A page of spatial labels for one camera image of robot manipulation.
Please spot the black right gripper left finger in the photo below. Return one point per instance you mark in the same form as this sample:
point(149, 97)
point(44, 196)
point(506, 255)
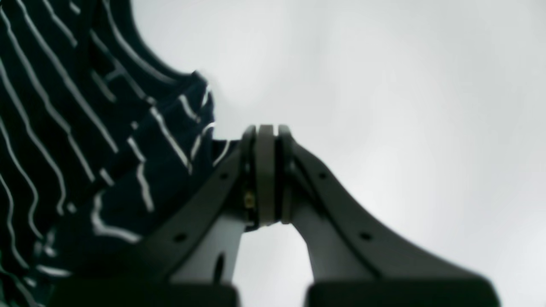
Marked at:
point(189, 260)

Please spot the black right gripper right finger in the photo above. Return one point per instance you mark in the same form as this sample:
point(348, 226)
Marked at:
point(356, 260)

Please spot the navy white striped t-shirt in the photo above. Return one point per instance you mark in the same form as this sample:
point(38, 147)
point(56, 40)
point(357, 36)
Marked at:
point(99, 139)

